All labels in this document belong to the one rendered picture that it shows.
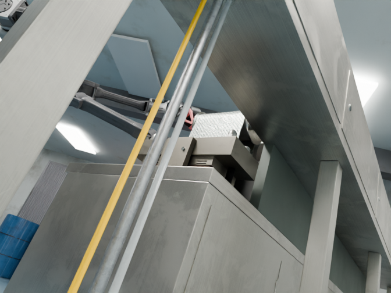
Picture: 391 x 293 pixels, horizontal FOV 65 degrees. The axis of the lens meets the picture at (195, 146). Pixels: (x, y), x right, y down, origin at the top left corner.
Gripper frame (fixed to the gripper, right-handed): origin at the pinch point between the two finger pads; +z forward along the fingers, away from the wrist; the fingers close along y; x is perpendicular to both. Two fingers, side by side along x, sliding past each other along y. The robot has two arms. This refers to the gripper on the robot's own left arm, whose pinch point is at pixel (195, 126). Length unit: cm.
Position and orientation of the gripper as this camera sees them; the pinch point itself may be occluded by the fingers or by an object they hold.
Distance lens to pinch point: 137.6
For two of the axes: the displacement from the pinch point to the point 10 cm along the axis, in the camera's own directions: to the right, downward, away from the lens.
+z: 4.0, 5.5, -7.4
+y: -5.3, -5.2, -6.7
